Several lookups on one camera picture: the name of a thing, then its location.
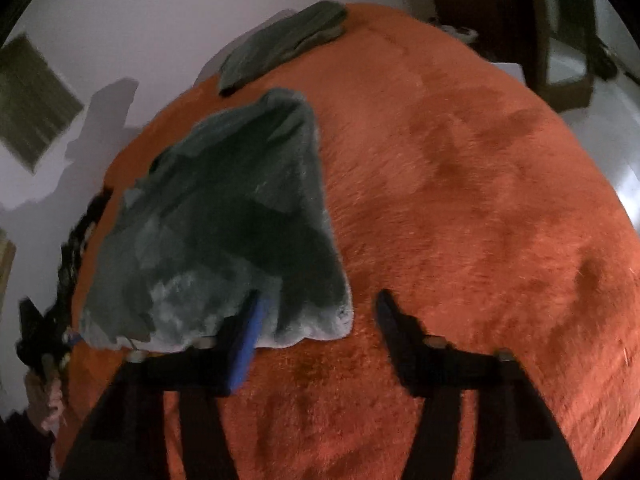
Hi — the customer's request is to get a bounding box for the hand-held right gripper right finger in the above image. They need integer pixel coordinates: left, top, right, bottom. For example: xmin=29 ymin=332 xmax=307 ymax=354
xmin=375 ymin=289 xmax=583 ymax=480

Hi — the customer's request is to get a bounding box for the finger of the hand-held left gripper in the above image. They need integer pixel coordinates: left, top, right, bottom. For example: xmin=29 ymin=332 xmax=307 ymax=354
xmin=57 ymin=327 xmax=86 ymax=356

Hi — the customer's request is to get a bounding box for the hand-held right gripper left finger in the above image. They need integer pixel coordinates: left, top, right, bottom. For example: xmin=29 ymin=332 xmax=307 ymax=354
xmin=60 ymin=289 xmax=273 ymax=480

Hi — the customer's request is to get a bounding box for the grey fleece garment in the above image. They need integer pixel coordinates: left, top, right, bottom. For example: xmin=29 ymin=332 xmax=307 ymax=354
xmin=80 ymin=87 xmax=355 ymax=353

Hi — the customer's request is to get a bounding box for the person's left forearm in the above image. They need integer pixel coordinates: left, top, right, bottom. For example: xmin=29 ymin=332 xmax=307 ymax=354
xmin=0 ymin=410 xmax=57 ymax=480

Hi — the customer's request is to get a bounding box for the person's left hand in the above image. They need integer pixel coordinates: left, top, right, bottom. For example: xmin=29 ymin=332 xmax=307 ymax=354
xmin=25 ymin=364 xmax=66 ymax=434

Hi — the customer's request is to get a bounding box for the beige curtain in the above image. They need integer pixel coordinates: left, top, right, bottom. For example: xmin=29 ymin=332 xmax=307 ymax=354
xmin=0 ymin=230 xmax=16 ymax=301

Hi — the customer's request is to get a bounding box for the black garment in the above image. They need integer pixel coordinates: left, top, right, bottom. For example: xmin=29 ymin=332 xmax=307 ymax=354
xmin=57 ymin=187 xmax=118 ymax=321

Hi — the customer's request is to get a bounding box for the orange blanket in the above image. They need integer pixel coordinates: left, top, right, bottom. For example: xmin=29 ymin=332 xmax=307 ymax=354
xmin=52 ymin=2 xmax=640 ymax=480

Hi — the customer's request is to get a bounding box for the louvered window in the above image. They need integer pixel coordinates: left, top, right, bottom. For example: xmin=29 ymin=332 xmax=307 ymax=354
xmin=0 ymin=32 xmax=85 ymax=176

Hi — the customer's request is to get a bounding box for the folded green garment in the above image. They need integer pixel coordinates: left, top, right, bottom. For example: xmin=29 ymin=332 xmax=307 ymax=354
xmin=218 ymin=0 xmax=349 ymax=98

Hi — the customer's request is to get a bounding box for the grey white shoe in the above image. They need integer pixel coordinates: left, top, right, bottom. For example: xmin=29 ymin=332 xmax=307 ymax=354
xmin=430 ymin=16 xmax=480 ymax=45

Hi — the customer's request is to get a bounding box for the brown wooden door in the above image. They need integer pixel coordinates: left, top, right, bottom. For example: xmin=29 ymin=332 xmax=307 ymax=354
xmin=420 ymin=0 xmax=551 ymax=91

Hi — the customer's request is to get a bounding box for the wood framed mirror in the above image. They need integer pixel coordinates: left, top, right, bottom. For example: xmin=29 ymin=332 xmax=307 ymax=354
xmin=525 ymin=0 xmax=621 ymax=113

